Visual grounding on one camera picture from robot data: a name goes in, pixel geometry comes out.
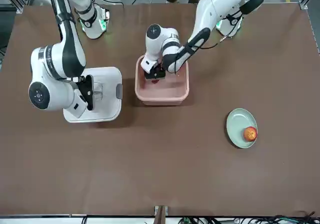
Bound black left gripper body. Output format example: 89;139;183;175
143;63;167;81

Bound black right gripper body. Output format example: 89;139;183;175
75;74;95;111

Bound white box lid grey latches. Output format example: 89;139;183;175
62;66;124;124

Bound yellow red apple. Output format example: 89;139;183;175
243;126;258;142

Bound pale pink plastic box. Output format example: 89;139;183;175
134;54;190;107

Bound green plate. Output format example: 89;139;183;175
226;107;259;149

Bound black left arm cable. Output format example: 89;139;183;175
172;10;245;75

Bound aluminium frame post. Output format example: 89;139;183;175
153;204;169;224

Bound black cable tangle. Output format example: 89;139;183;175
179;210;320;224

